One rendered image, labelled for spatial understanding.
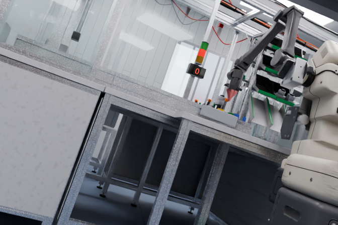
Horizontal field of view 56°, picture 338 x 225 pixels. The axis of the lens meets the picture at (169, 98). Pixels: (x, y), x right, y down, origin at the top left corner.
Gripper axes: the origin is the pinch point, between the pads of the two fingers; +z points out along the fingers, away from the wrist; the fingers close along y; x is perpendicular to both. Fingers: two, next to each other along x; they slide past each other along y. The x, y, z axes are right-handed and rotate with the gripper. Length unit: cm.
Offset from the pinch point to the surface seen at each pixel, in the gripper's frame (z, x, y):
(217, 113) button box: 11.9, 14.1, 11.4
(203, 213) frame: 67, 16, 0
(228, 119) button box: 12.9, 14.2, 3.9
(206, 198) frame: 59, 15, 2
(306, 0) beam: -186, -158, -140
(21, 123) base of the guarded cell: 51, 12, 106
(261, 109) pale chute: -4.6, -11.6, -32.2
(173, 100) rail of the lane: 13.3, 6.8, 36.2
